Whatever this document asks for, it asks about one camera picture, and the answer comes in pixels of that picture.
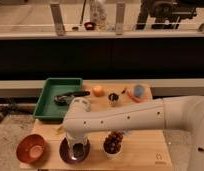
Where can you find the orange-brown bowl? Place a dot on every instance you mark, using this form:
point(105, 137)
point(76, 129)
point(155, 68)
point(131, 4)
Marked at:
point(31, 148)

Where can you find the right metal post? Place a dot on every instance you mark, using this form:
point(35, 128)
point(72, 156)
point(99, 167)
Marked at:
point(120, 12)

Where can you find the black machine in background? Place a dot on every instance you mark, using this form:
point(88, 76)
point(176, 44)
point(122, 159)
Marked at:
point(167, 13)

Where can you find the orange fruit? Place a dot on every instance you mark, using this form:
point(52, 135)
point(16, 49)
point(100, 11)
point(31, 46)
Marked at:
point(98, 91)

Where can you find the black handled ladle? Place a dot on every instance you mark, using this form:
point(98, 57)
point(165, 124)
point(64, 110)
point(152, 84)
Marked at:
point(66, 98)

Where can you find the background dark red bowl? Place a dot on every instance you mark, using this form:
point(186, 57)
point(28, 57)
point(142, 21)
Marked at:
point(89, 25)

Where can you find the dark eraser block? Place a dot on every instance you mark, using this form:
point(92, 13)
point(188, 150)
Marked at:
point(78, 150)

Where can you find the metal post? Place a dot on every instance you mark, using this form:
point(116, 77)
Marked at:
point(57, 19)
point(120, 12)

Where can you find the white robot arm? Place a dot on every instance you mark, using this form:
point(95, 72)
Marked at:
point(184, 112)

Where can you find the small cup with dark contents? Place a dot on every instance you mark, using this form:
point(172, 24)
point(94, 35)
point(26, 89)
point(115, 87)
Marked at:
point(113, 99)

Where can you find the green plastic tray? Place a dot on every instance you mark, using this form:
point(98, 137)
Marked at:
point(46, 109)

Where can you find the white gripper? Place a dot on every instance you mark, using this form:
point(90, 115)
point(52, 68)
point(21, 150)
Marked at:
point(73, 139)

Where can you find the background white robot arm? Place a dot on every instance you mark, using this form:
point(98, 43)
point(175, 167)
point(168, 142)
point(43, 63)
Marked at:
point(97, 11)

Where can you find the left metal post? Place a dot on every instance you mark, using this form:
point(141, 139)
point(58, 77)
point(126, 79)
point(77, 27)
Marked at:
point(57, 19)

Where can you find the blue cup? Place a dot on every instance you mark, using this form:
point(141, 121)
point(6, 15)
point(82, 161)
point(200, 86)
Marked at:
point(138, 91)

